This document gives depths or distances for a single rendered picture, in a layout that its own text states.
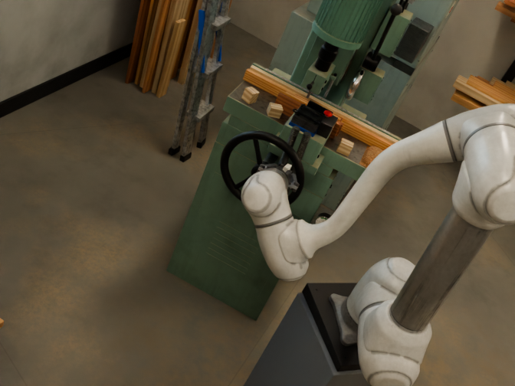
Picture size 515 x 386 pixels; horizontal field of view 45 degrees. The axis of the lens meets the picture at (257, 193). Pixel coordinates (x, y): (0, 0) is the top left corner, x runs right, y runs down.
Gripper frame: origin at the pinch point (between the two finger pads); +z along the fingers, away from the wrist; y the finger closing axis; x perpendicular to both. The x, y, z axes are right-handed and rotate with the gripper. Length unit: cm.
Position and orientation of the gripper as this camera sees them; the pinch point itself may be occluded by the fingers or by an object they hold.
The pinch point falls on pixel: (285, 170)
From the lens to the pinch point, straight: 192.3
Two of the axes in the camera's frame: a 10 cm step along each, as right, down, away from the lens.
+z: 2.2, -2.1, 9.5
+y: -8.8, -4.7, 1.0
